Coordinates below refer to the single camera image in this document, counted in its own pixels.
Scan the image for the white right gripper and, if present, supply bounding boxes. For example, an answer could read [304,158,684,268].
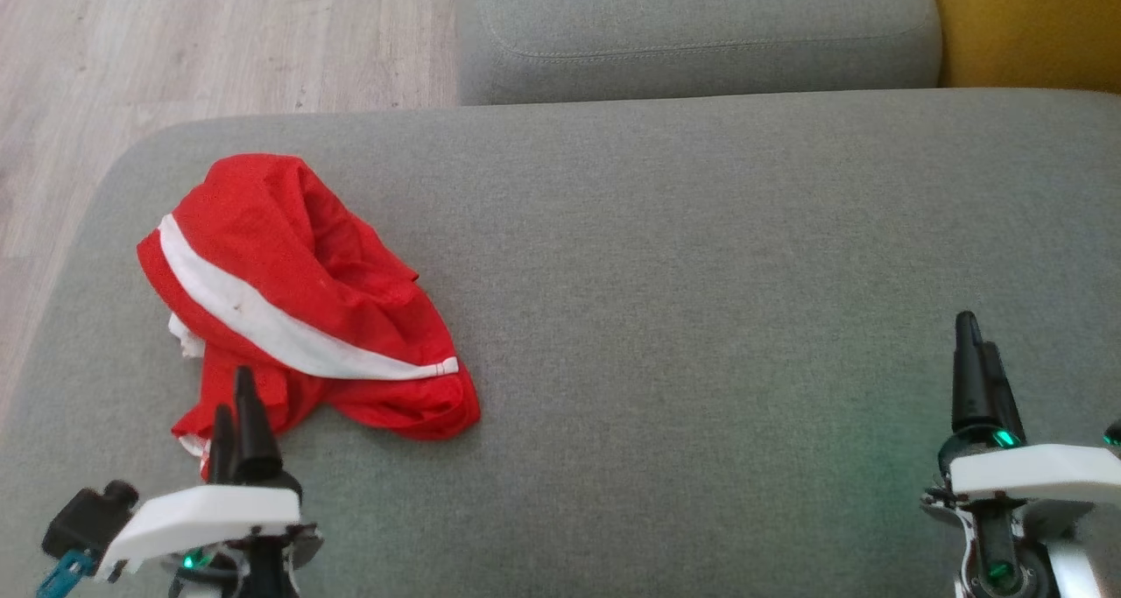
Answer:
[920,311,1121,598]

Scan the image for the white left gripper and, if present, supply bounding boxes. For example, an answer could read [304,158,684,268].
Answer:
[96,366,325,598]

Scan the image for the red shorts with white stripe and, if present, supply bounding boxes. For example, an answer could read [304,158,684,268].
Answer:
[136,153,481,481]

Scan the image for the large grey sofa seat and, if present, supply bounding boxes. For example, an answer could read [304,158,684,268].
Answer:
[0,88,1121,598]

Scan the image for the yellow sofa backrest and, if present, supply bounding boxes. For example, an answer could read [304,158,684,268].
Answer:
[921,0,1121,93]

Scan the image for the grey sofa ottoman cushion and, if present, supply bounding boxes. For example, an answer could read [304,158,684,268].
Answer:
[455,0,944,107]

